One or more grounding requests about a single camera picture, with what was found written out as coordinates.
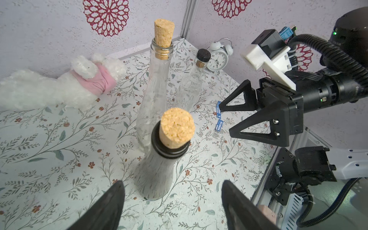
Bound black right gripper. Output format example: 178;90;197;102
219;77;339;147

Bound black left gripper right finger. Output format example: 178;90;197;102
221;180;278;230

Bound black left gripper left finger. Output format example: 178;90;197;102
69;180;125;230

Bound clear plastic bottle blue label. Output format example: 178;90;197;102
173;58;208;112

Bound black bottle cap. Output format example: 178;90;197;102
196;48;211;63

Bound dark green wine bottle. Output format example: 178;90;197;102
134;107;195;201

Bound clear tall glass bottle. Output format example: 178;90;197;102
136;19;175;153

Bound blue peeled label sticker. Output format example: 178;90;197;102
216;101;221;119

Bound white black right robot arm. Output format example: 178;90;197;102
220;4;368;182

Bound white alarm clock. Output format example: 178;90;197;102
207;37;234;72

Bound white plush toy pink scarf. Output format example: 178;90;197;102
1;54;127;111

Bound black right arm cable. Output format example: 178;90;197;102
287;34;368;87

